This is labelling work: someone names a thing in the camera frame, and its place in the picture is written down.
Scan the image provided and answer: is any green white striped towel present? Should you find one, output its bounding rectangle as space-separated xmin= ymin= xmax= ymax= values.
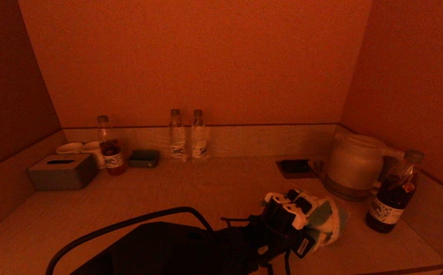
xmin=261 ymin=194 xmax=350 ymax=249

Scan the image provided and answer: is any black recessed power socket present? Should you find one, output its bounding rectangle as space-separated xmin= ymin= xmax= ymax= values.
xmin=276 ymin=159 xmax=317 ymax=179

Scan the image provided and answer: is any grey kettle base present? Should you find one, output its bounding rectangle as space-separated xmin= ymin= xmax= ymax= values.
xmin=322 ymin=177 xmax=376 ymax=202

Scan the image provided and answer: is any white electric kettle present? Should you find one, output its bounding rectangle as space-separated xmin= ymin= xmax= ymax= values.
xmin=323 ymin=133 xmax=405 ymax=191

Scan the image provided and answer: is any large dark tea bottle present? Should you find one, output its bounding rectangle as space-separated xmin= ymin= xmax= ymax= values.
xmin=365 ymin=149 xmax=425 ymax=234

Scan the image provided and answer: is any clear water bottle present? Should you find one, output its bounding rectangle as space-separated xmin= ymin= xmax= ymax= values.
xmin=169 ymin=109 xmax=187 ymax=162
xmin=191 ymin=110 xmax=208 ymax=160

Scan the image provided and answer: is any small dark teal box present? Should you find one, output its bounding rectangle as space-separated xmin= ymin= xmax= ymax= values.
xmin=128 ymin=149 xmax=160 ymax=168

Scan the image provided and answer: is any small red tea bottle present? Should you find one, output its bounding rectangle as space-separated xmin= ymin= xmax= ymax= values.
xmin=97 ymin=115 xmax=127 ymax=176

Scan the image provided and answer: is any white tall cup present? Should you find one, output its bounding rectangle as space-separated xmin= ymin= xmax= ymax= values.
xmin=82 ymin=141 xmax=106 ymax=169

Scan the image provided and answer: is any grey tissue box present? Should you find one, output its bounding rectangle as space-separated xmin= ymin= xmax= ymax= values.
xmin=28 ymin=154 xmax=99 ymax=191

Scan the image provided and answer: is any white shallow cup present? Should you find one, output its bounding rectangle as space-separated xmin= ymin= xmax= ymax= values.
xmin=56 ymin=142 xmax=84 ymax=155

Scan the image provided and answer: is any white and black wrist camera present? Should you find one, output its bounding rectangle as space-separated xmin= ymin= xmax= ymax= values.
xmin=261 ymin=189 xmax=319 ymax=230

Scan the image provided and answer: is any thick black cable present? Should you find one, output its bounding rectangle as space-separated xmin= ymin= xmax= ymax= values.
xmin=45 ymin=207 xmax=215 ymax=275

